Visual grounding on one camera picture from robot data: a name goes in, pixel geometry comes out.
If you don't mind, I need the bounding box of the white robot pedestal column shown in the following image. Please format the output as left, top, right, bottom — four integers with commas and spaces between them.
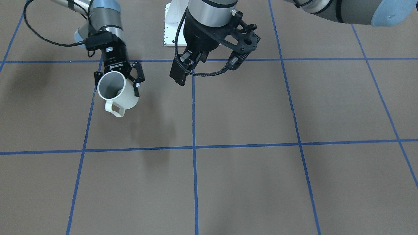
163, 0, 188, 47

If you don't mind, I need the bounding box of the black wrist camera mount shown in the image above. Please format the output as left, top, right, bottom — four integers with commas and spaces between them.
85, 31, 121, 52
214, 9, 260, 71

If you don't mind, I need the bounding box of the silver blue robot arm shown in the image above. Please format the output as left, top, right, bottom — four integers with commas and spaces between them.
55, 0, 145, 97
170, 0, 417, 86

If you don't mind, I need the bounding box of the black braided cable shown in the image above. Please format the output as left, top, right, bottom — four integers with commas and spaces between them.
174, 8, 237, 77

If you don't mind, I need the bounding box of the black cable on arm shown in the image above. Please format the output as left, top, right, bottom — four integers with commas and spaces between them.
23, 0, 95, 47

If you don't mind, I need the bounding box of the white mug with HOME text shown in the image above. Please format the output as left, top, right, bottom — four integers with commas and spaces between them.
97, 71, 139, 117

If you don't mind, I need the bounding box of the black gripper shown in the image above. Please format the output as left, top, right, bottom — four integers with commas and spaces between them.
170, 13, 228, 86
94, 42, 145, 97

